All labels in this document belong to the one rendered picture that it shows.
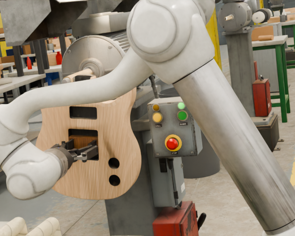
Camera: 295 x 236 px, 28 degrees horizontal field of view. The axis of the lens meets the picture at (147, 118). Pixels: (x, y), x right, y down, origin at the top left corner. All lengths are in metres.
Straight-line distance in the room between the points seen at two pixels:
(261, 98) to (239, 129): 4.29
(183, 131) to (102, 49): 0.41
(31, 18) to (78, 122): 0.35
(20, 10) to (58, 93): 0.48
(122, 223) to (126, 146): 0.65
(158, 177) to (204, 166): 2.57
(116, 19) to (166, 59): 1.06
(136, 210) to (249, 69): 3.30
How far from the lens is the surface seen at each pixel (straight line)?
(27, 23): 1.87
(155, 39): 1.12
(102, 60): 2.09
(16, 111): 1.53
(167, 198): 2.35
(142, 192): 2.33
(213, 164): 4.93
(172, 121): 2.04
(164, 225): 2.33
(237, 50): 5.48
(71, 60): 2.14
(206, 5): 1.33
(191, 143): 2.04
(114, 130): 1.82
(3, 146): 1.55
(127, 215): 2.39
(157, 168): 2.32
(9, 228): 1.26
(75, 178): 1.91
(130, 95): 1.77
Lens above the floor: 1.46
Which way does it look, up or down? 11 degrees down
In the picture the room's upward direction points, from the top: 8 degrees counter-clockwise
